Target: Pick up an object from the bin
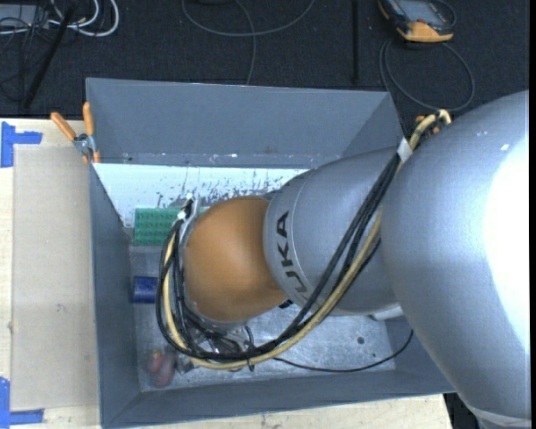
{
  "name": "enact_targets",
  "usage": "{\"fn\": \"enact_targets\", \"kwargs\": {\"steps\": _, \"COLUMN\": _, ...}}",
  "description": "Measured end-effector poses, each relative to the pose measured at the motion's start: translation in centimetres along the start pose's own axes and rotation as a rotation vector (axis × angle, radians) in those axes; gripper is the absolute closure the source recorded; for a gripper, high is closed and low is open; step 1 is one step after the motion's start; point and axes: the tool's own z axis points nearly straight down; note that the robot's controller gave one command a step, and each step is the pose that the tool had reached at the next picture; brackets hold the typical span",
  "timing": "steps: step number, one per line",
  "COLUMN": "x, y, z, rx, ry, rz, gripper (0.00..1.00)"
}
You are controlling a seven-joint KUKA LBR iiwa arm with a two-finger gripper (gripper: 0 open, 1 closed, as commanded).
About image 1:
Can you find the green studded flat block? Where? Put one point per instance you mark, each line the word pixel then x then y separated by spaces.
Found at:
pixel 154 227

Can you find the dark blue small block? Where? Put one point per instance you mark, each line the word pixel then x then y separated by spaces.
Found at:
pixel 144 289

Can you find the brown cardboard board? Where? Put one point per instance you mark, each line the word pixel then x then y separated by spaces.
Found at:
pixel 49 275

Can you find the red rounded toy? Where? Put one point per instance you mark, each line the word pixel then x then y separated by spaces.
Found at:
pixel 162 368

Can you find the grey metal bin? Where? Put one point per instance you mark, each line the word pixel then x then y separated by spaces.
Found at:
pixel 232 123

